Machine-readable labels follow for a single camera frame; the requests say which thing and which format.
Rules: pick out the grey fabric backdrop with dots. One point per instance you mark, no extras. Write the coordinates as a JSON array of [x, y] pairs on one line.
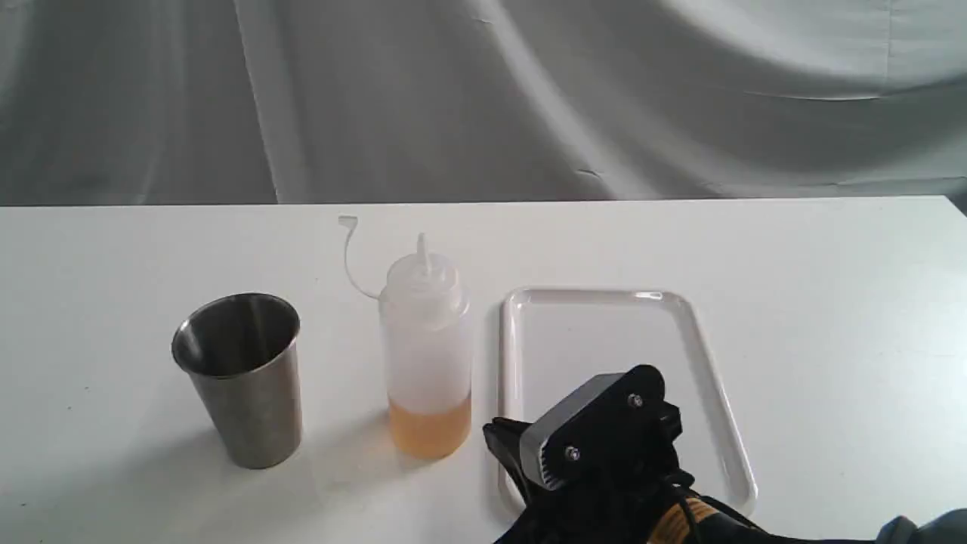
[[166, 103]]

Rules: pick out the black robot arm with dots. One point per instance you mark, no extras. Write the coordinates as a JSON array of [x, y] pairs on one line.
[[755, 529]]

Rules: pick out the clear plastic squeeze bottle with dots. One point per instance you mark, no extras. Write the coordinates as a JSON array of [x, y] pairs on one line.
[[423, 311]]

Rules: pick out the stainless steel cup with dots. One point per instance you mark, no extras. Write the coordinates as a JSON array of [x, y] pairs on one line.
[[239, 352]]

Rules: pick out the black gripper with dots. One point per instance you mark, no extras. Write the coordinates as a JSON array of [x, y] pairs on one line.
[[599, 466]]

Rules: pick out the white plastic tray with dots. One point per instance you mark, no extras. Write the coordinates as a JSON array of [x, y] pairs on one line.
[[553, 340]]

